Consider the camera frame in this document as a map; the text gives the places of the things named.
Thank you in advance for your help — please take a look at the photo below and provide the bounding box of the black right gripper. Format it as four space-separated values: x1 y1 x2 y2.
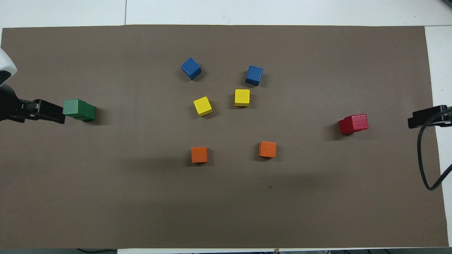
408 105 452 129

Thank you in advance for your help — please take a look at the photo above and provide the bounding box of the yellow wooden cube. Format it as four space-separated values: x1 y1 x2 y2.
193 96 213 117
234 89 251 107

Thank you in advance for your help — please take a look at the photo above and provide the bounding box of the blue wooden cube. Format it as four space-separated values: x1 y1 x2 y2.
245 65 264 87
180 57 202 81

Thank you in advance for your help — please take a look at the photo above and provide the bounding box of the orange wooden cube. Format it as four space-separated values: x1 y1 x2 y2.
191 147 208 164
258 141 277 158

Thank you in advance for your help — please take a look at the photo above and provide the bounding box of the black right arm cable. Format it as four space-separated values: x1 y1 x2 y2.
417 107 452 191

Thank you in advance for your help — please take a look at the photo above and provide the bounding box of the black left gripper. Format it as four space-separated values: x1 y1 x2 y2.
0 84 66 124

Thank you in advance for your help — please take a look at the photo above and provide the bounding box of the red wooden cube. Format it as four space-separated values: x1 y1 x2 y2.
344 114 369 133
338 119 355 135

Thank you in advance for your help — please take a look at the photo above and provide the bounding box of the brown table mat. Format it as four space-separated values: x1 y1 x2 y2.
0 24 449 249

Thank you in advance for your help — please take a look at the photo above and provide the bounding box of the green wooden cube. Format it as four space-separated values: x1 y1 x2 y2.
63 99 88 118
73 104 96 122

